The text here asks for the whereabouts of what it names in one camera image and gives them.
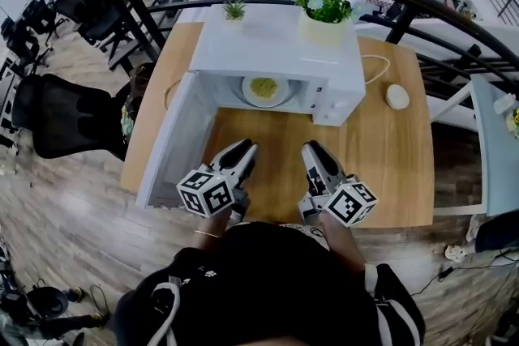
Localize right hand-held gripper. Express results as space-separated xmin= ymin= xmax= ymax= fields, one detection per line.
xmin=298 ymin=140 xmax=379 ymax=227

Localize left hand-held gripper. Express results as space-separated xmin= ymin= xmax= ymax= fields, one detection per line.
xmin=176 ymin=138 xmax=261 ymax=226

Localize white plate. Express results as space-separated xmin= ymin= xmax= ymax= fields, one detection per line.
xmin=241 ymin=75 xmax=291 ymax=109

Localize white microwave oven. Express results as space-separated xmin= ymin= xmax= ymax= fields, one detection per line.
xmin=135 ymin=3 xmax=367 ymax=211

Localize person's right forearm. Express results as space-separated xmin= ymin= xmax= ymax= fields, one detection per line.
xmin=320 ymin=212 xmax=366 ymax=276

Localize person's left forearm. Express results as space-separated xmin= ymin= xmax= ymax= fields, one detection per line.
xmin=192 ymin=210 xmax=236 ymax=252

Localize wooden table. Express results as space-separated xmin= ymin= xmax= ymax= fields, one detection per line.
xmin=120 ymin=22 xmax=436 ymax=230

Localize small white bowl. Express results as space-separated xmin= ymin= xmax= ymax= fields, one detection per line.
xmin=385 ymin=83 xmax=411 ymax=110

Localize green and yellow bottles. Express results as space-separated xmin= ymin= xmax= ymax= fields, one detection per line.
xmin=120 ymin=105 xmax=135 ymax=147

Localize person's black top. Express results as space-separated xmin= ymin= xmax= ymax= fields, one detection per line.
xmin=113 ymin=220 xmax=427 ymax=346

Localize brown bag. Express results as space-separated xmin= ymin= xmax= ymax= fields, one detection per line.
xmin=128 ymin=62 xmax=157 ymax=110

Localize cream pot with flowers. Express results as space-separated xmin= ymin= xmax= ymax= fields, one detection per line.
xmin=281 ymin=0 xmax=360 ymax=49

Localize small green potted plant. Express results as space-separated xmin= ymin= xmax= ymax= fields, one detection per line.
xmin=221 ymin=0 xmax=248 ymax=28

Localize light blue table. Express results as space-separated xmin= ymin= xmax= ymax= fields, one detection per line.
xmin=425 ymin=75 xmax=519 ymax=218

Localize black office chair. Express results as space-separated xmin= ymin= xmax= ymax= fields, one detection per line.
xmin=52 ymin=0 xmax=137 ymax=72
xmin=11 ymin=72 xmax=133 ymax=162
xmin=0 ymin=0 xmax=56 ymax=74

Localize white plastic bottle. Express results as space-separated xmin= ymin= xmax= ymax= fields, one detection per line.
xmin=493 ymin=92 xmax=517 ymax=115

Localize yellow flowers in pot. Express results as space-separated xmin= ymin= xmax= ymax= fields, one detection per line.
xmin=504 ymin=106 xmax=519 ymax=139

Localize grey shoulder strap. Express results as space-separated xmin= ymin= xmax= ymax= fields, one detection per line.
xmin=150 ymin=277 xmax=182 ymax=346
xmin=364 ymin=263 xmax=414 ymax=346

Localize black cable with adapter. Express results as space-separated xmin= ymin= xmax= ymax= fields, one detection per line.
xmin=411 ymin=250 xmax=519 ymax=297

